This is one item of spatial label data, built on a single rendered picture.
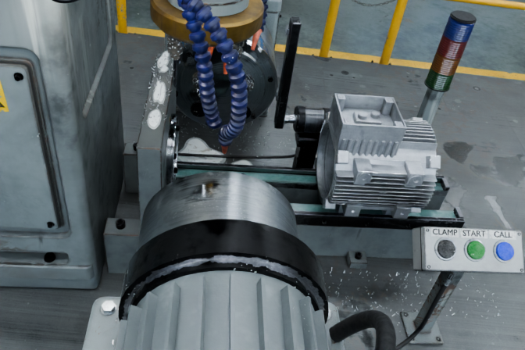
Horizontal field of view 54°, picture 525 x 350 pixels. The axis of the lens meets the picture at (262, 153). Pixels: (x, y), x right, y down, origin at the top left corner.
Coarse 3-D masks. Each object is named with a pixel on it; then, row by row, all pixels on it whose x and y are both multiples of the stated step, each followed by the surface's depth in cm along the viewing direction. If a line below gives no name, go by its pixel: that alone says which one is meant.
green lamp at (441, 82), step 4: (432, 72) 127; (428, 76) 129; (432, 76) 128; (436, 76) 127; (440, 76) 126; (444, 76) 126; (448, 76) 126; (452, 76) 127; (428, 80) 129; (432, 80) 128; (436, 80) 127; (440, 80) 127; (444, 80) 127; (448, 80) 127; (428, 84) 129; (432, 84) 128; (436, 84) 128; (440, 84) 127; (444, 84) 127; (448, 84) 128; (436, 88) 128; (440, 88) 128; (444, 88) 128
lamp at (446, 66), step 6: (438, 54) 124; (438, 60) 125; (444, 60) 124; (450, 60) 123; (456, 60) 123; (432, 66) 127; (438, 66) 125; (444, 66) 124; (450, 66) 124; (456, 66) 125; (438, 72) 126; (444, 72) 125; (450, 72) 125
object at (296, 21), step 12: (300, 24) 99; (288, 36) 101; (288, 48) 102; (288, 60) 104; (288, 72) 105; (288, 84) 107; (276, 96) 110; (288, 96) 109; (276, 108) 114; (276, 120) 113
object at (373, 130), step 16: (336, 96) 100; (352, 96) 101; (368, 96) 101; (336, 112) 98; (352, 112) 102; (368, 112) 100; (384, 112) 102; (336, 128) 98; (352, 128) 94; (368, 128) 94; (384, 128) 94; (400, 128) 94; (336, 144) 97; (352, 144) 96; (368, 144) 96; (384, 144) 96; (400, 144) 97
